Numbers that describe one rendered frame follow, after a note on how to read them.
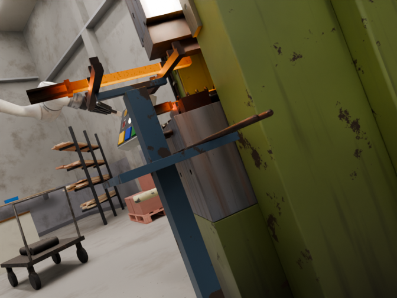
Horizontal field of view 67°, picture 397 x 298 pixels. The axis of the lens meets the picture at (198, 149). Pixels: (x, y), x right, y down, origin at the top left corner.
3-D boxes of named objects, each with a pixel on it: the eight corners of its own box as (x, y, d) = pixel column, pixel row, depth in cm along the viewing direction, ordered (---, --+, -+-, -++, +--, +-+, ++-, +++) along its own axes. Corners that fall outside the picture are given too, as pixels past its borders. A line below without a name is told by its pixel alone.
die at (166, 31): (153, 44, 133) (145, 23, 133) (149, 61, 152) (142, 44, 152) (235, 22, 144) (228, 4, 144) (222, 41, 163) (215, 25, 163)
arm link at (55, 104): (73, 84, 158) (66, 98, 167) (41, 73, 149) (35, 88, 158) (71, 100, 153) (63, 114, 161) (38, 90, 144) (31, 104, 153)
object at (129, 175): (122, 183, 60) (119, 174, 60) (103, 189, 97) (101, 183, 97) (240, 138, 73) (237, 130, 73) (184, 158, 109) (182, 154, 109)
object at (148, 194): (135, 205, 165) (132, 196, 165) (135, 204, 170) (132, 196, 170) (207, 176, 176) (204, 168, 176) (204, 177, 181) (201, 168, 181)
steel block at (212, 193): (213, 222, 117) (173, 116, 117) (192, 212, 153) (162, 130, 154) (326, 171, 131) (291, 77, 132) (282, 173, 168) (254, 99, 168)
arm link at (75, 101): (70, 103, 154) (81, 106, 157) (73, 87, 157) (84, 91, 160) (65, 109, 161) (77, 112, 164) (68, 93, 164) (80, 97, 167)
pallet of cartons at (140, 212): (165, 204, 589) (153, 171, 589) (194, 201, 487) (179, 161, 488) (125, 223, 544) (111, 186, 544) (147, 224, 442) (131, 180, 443)
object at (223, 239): (255, 335, 116) (213, 223, 117) (224, 298, 153) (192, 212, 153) (364, 272, 131) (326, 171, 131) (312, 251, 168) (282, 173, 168)
